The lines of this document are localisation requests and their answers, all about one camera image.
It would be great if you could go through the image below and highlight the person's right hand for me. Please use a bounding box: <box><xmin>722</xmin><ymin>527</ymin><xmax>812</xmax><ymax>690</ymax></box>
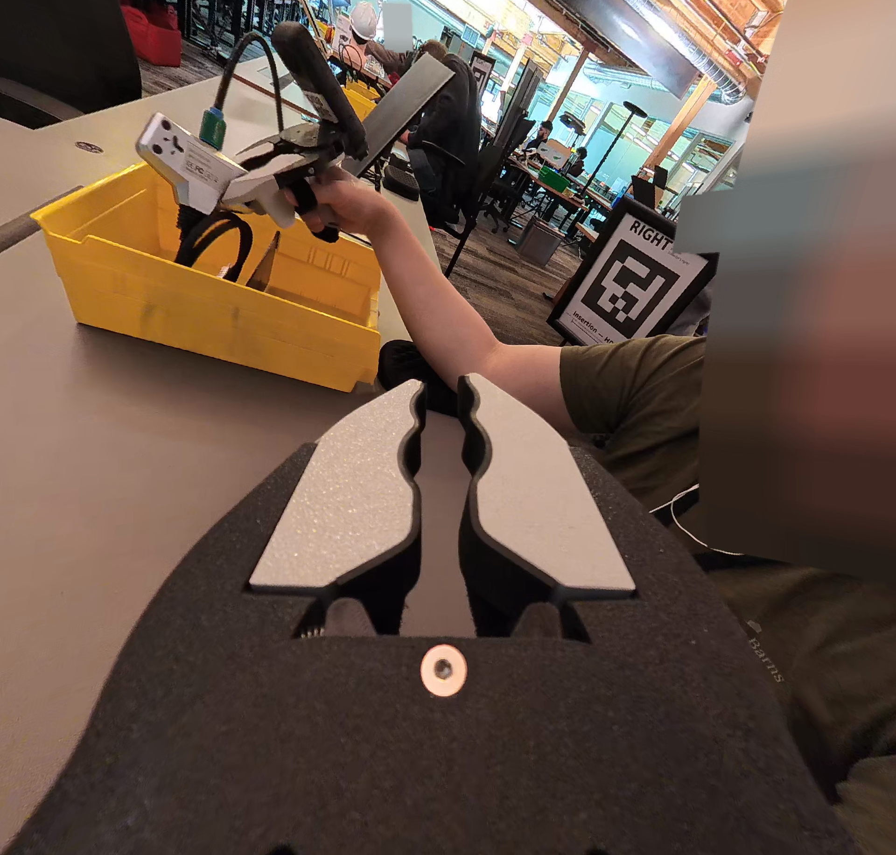
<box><xmin>301</xmin><ymin>165</ymin><xmax>401</xmax><ymax>240</ymax></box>

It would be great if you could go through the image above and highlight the black white tag sign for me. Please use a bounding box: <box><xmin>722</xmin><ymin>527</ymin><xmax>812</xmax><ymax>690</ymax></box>
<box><xmin>546</xmin><ymin>200</ymin><xmax>720</xmax><ymax>348</ymax></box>

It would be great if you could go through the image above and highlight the black bin divider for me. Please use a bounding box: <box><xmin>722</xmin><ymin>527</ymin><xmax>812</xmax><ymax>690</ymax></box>
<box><xmin>245</xmin><ymin>232</ymin><xmax>281</xmax><ymax>290</ymax></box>

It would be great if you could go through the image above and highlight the red bin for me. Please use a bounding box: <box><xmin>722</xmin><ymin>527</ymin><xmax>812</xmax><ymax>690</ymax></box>
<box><xmin>119</xmin><ymin>4</ymin><xmax>184</xmax><ymax>68</ymax></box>

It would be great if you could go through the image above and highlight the dark laptop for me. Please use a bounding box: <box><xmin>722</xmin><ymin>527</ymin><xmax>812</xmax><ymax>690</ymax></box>
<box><xmin>343</xmin><ymin>53</ymin><xmax>456</xmax><ymax>178</ymax></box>

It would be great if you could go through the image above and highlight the black office chair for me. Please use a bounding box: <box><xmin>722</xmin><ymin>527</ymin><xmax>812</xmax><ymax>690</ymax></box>
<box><xmin>0</xmin><ymin>0</ymin><xmax>143</xmax><ymax>130</ymax></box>

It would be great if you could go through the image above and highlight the white hdmi adapter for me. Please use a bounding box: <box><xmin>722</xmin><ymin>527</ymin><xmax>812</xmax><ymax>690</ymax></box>
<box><xmin>135</xmin><ymin>112</ymin><xmax>247</xmax><ymax>216</ymax></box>

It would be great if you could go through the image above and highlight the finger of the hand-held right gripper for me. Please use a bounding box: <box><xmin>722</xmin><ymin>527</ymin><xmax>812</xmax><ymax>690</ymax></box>
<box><xmin>220</xmin><ymin>157</ymin><xmax>313</xmax><ymax>205</ymax></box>

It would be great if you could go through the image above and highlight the person's right forearm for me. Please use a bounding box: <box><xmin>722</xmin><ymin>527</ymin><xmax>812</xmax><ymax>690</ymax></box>
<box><xmin>364</xmin><ymin>204</ymin><xmax>569</xmax><ymax>437</ymax></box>

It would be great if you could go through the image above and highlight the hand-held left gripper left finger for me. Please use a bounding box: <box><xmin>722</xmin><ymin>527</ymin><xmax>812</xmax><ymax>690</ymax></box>
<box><xmin>249</xmin><ymin>379</ymin><xmax>427</xmax><ymax>594</ymax></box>

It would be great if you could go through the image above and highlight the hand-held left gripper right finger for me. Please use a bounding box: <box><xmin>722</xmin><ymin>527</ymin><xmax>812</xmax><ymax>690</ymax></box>
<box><xmin>458</xmin><ymin>373</ymin><xmax>637</xmax><ymax>599</ymax></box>

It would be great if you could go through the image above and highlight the black mesh wrist rest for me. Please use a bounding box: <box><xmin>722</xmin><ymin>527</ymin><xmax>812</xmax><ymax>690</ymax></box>
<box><xmin>378</xmin><ymin>340</ymin><xmax>459</xmax><ymax>415</ymax></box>

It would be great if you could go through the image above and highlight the yellow plastic bin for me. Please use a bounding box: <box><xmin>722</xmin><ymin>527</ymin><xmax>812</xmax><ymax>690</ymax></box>
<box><xmin>31</xmin><ymin>161</ymin><xmax>383</xmax><ymax>392</ymax></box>
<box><xmin>342</xmin><ymin>79</ymin><xmax>380</xmax><ymax>121</ymax></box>

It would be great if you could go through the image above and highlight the grey waste bin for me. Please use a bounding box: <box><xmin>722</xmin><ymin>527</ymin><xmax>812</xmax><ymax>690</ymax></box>
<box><xmin>518</xmin><ymin>217</ymin><xmax>564</xmax><ymax>266</ymax></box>

